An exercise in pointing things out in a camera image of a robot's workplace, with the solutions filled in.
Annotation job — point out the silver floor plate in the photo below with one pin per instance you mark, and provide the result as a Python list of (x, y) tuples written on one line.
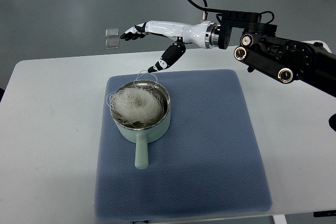
[(112, 43), (112, 32)]

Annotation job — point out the mint green steel pot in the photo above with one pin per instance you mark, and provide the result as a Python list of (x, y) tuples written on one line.
[(142, 136)]

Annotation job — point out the white vermicelli noodle nest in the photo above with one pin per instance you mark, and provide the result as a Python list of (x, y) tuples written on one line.
[(136, 104)]

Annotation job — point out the lower silver floor plate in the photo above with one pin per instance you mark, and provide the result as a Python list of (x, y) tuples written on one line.
[(112, 43)]

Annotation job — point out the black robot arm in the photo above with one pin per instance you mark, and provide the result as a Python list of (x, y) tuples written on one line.
[(282, 59)]

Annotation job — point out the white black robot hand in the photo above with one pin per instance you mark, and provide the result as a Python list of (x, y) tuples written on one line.
[(180, 33)]

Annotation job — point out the blue grey fabric mat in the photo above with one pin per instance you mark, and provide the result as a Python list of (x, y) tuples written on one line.
[(207, 163)]

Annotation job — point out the upper silver floor plate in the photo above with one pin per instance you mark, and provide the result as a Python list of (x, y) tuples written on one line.
[(112, 32)]

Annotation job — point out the white table leg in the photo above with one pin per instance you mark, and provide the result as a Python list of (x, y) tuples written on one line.
[(279, 219)]

